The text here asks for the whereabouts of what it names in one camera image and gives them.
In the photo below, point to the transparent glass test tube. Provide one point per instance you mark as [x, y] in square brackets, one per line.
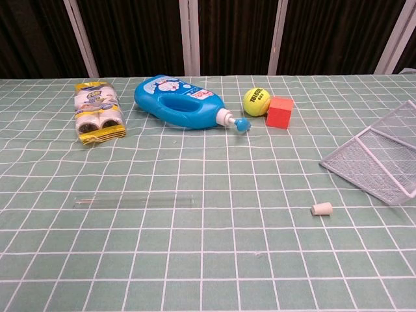
[130, 201]

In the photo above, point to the white rubber stopper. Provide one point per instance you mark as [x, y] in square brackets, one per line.
[321, 209]

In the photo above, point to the yellow tennis ball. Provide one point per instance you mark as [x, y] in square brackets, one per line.
[256, 102]

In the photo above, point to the red cube block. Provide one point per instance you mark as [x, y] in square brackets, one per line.
[279, 113]

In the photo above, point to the blue detergent bottle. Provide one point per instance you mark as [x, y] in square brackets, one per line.
[152, 94]

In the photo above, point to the green checked tablecloth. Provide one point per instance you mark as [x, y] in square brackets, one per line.
[208, 260]

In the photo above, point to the yellow pack of rolls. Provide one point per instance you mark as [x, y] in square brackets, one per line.
[97, 110]

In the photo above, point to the dark pleated curtain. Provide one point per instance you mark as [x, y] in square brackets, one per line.
[136, 32]

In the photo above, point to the white metal frame post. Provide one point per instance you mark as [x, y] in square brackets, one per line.
[395, 42]
[81, 39]
[190, 39]
[277, 48]

